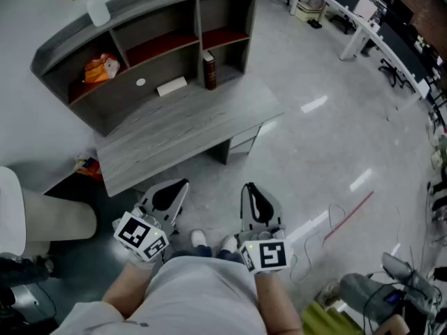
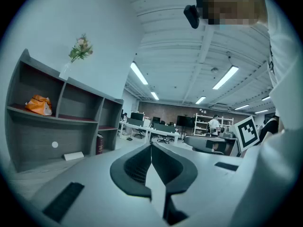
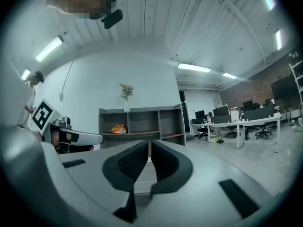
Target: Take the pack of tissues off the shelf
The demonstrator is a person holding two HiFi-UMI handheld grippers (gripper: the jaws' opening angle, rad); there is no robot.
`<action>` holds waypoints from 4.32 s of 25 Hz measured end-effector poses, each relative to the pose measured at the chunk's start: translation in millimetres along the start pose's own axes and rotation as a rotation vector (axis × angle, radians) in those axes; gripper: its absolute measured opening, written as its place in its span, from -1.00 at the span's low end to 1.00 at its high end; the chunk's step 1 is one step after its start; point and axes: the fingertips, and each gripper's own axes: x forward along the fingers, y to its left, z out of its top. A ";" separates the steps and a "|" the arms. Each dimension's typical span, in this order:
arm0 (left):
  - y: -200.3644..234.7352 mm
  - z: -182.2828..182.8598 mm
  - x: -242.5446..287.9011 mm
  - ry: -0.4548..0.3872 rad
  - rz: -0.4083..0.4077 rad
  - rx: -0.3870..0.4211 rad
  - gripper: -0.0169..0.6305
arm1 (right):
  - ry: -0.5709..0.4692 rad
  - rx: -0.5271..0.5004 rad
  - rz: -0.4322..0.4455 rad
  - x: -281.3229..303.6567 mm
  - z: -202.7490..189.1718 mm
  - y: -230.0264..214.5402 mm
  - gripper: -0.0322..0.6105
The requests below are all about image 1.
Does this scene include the green padded object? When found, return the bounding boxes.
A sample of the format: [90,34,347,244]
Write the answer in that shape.
[300,301,365,335]

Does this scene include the pale vase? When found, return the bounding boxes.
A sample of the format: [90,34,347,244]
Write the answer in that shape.
[85,0,111,28]

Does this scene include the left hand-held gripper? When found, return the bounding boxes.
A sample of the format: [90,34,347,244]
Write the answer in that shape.
[112,178,191,263]

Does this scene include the person's white shirt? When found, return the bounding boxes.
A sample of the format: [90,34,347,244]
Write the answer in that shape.
[50,255,270,335]

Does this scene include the orange snack bag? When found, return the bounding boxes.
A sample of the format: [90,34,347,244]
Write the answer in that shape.
[82,52,121,84]

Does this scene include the person's left forearm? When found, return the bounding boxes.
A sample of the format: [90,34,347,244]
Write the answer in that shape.
[101,259,157,321]

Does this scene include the long white office desk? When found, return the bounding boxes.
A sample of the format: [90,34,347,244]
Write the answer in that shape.
[288,0,431,100]

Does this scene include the person's white shoe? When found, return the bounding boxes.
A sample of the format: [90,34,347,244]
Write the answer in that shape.
[191,229,208,248]
[220,234,240,253]

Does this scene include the thin floor cable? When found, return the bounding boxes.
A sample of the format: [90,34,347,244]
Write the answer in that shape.
[288,203,347,285]

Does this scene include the person's dark trousers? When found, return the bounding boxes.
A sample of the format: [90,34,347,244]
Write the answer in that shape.
[167,244,245,265]

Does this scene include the beige round chair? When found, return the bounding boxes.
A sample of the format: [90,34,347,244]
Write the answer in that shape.
[0,165,98,258]

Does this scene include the beige storage box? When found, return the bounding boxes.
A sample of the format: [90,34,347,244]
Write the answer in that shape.
[295,1,328,22]

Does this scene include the grey wooden desk with hutch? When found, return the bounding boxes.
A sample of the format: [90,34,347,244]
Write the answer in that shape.
[30,0,261,136]

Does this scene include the grey equipment with cables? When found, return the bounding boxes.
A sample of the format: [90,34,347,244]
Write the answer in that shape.
[339,252,441,329]

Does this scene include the person's white right shoe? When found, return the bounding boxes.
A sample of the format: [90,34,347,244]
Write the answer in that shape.
[220,234,240,253]

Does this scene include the white rectangular box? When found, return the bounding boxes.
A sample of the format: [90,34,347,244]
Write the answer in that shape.
[156,75,189,98]

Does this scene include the black gear pile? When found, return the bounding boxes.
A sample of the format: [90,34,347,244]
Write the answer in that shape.
[0,252,59,335]

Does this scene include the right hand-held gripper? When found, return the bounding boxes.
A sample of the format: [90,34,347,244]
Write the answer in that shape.
[237,182,293,275]

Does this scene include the person's white left shoe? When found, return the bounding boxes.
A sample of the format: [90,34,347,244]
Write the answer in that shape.
[191,229,208,248]

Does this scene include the dark brown book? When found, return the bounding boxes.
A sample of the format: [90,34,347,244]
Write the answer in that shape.
[203,50,218,91]

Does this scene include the person's right forearm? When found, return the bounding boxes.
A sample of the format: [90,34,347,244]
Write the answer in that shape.
[254,270,305,335]

